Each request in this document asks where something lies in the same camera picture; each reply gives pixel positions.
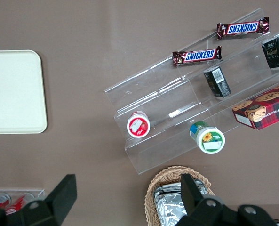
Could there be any black box with barcode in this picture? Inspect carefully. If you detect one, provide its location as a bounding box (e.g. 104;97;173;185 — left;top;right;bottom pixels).
203;66;232;98

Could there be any clear acrylic step shelf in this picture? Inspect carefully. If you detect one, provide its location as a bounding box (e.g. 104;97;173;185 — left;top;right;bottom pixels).
104;7;279;176

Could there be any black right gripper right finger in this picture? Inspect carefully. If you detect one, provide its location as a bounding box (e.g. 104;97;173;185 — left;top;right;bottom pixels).
177;174;229;226

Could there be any silver foil pack stack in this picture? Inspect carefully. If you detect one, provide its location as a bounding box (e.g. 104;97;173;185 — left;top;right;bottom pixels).
152;178;215;226

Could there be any black box gold print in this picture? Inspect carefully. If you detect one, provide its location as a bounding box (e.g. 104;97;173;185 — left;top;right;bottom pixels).
261;32;279;70

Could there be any cream plastic tray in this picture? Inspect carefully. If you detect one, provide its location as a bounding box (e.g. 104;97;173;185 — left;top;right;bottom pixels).
0;49;48;135

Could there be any light wicker basket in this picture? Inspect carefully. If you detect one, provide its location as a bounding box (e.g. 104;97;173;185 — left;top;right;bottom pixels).
144;165;216;226

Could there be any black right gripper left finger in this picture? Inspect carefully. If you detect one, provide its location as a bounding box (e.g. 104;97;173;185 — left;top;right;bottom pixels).
21;174;78;226

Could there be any red tartan cookie box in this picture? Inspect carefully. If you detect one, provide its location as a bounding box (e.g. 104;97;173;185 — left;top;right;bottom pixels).
231;81;279;131

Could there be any Snickers chocolate bar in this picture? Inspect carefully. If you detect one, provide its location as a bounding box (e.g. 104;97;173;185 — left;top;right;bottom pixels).
216;16;271;40
172;45;223;68

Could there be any red lid yoghurt cup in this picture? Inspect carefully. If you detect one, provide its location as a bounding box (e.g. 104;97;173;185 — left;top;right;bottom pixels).
126;110;151;138

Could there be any clear acrylic bottle rack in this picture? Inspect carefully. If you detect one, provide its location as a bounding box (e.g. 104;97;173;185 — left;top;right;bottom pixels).
0;186;46;214

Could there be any green lid yoghurt cup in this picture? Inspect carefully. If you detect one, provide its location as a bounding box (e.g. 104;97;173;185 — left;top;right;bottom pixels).
189;121;226;155

